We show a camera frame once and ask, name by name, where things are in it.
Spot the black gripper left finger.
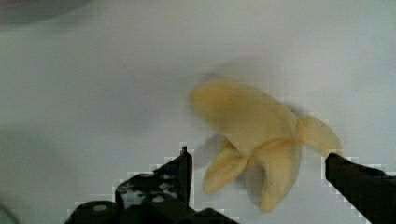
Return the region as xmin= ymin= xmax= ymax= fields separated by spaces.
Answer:
xmin=115 ymin=146 xmax=192 ymax=209

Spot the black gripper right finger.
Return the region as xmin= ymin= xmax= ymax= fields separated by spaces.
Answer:
xmin=325 ymin=153 xmax=396 ymax=224

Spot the peeled yellow banana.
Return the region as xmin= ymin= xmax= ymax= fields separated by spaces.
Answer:
xmin=188 ymin=79 xmax=343 ymax=213

